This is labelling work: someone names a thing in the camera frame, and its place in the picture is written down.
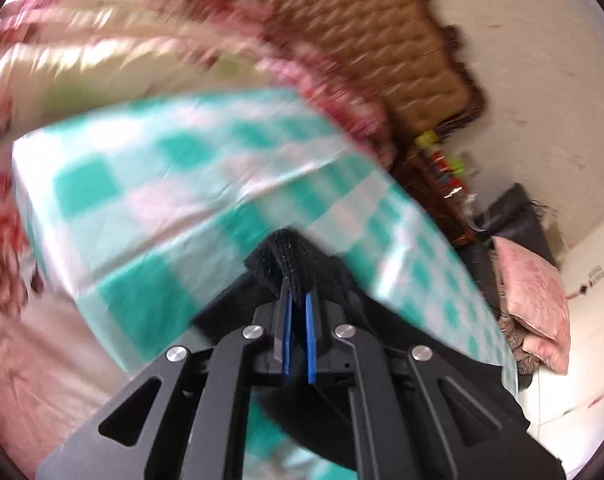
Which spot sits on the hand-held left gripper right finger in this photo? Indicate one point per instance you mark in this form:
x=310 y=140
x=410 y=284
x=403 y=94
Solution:
x=311 y=340

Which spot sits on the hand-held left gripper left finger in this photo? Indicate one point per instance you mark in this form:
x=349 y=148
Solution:
x=286 y=332

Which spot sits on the black pants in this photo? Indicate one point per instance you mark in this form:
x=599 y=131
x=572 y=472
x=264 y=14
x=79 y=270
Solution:
x=287 y=255

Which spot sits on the teal checked bed sheet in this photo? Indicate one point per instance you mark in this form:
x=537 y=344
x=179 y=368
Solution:
x=181 y=185

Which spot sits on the carved wooden nightstand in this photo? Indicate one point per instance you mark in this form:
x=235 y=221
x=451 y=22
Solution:
x=432 y=200

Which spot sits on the grey patterned folded blanket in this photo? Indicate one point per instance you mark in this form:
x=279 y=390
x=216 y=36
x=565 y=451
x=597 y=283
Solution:
x=513 y=345

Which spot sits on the row of small colourful bottles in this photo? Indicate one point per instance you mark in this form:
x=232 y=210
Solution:
x=447 y=166

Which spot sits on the pink patterned pillow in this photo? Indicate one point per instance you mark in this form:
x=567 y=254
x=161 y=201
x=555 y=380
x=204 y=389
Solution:
x=529 y=290
x=547 y=352

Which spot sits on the green plastic container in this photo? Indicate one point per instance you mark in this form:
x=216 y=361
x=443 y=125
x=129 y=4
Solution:
x=426 y=138

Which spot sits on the black leather armchair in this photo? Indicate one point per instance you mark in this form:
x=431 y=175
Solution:
x=517 y=215

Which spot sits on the pink floral quilt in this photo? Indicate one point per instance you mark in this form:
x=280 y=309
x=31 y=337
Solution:
x=106 y=60

